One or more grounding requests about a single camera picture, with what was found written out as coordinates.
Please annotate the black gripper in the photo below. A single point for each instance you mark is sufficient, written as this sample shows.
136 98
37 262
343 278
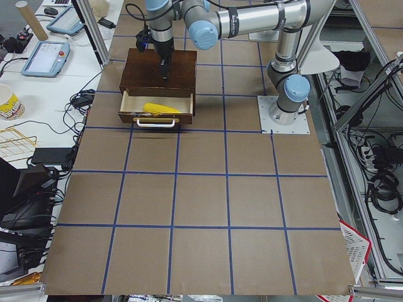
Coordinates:
163 48

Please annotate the yellow corn cob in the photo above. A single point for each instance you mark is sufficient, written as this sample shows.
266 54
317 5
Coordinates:
158 109

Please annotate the wooden drawer with white handle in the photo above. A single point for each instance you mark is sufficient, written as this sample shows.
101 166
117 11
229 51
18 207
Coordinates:
131 111

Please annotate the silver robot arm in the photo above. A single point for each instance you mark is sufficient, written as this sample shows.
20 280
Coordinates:
293 25

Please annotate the dark wooden drawer cabinet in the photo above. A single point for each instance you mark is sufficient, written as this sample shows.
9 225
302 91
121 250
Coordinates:
153 89

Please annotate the black power adapter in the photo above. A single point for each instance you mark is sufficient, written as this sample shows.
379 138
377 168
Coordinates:
107 23

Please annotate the far blue teach pendant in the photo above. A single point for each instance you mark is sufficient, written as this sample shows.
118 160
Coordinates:
66 23

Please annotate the blue teach pendant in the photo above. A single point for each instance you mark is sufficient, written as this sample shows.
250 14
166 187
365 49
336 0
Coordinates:
66 23
47 59

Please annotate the near blue teach pendant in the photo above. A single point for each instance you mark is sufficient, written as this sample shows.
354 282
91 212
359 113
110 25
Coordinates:
47 59

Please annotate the computer mouse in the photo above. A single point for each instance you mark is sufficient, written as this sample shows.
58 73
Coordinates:
50 11

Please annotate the cardboard tube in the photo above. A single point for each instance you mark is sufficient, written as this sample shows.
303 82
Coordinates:
27 13

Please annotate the popcorn paper bucket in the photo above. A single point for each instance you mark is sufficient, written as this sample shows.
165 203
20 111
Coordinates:
11 107

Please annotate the white plastic basket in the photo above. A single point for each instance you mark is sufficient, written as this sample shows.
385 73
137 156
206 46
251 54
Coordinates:
358 248

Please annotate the aluminium frame post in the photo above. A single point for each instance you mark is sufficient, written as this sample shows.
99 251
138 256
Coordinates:
86 16

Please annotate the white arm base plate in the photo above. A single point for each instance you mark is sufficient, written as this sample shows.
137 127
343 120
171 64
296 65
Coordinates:
274 121

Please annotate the gold wire rack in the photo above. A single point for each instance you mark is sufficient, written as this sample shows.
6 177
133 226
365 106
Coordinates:
15 145

